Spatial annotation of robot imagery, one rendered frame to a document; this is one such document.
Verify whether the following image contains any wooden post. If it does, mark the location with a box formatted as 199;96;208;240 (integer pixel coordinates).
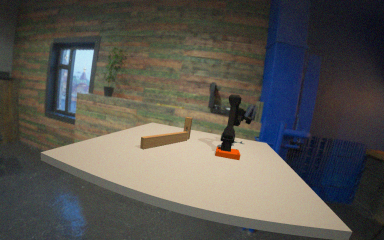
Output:
183;117;193;140

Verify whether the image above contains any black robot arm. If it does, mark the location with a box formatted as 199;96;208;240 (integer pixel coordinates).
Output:
220;94;246;152

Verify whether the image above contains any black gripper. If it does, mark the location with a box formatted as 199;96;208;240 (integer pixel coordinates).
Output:
241;115;252;125

